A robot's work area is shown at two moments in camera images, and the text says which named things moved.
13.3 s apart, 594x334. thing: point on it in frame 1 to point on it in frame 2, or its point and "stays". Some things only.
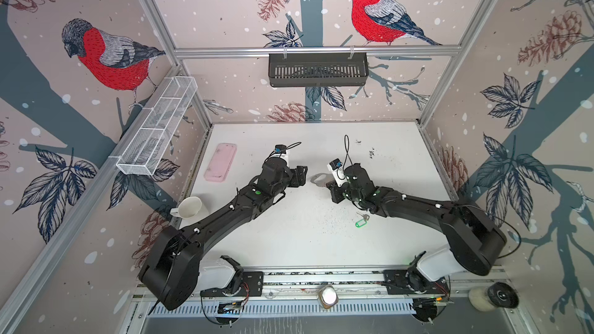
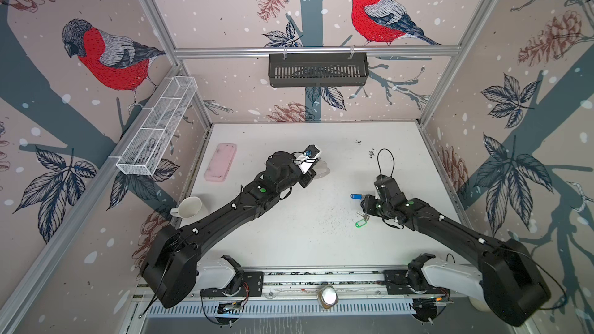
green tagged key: x=362 y=222 stays
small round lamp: x=328 y=297 stays
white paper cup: x=188 y=209 stays
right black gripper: x=335 y=189 to x=367 y=205
